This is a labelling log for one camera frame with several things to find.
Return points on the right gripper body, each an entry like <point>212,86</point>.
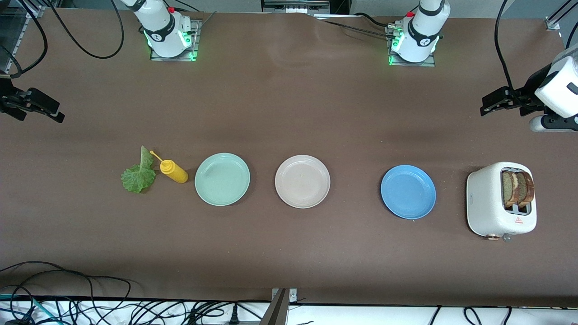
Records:
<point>10,100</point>

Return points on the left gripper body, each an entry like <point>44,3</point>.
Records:
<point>528,93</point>

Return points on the brown bread slice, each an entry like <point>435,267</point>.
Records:
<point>524,188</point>
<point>508,189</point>

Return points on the green lettuce leaf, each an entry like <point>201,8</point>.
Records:
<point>137,176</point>

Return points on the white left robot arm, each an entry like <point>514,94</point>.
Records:
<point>422,31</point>

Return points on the blue plate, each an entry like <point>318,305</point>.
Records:
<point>408,192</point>

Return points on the mint green plate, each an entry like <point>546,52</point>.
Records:
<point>222,179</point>

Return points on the beige plate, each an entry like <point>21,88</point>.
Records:
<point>302,181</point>

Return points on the white toaster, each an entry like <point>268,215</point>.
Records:
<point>485,203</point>

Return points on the yellow mustard squeeze bottle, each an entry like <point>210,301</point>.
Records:
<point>174,171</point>

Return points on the white flat strip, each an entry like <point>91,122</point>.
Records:
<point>334,16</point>

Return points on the dark equipment box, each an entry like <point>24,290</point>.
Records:
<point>295,5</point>

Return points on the black power plug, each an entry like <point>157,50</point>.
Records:
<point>234,318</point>

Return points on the aluminium frame rack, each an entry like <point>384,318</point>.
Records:
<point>9,27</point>

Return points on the silver corner bracket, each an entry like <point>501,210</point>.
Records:
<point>552,23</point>

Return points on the aluminium profile bracket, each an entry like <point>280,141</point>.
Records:
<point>277,311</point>

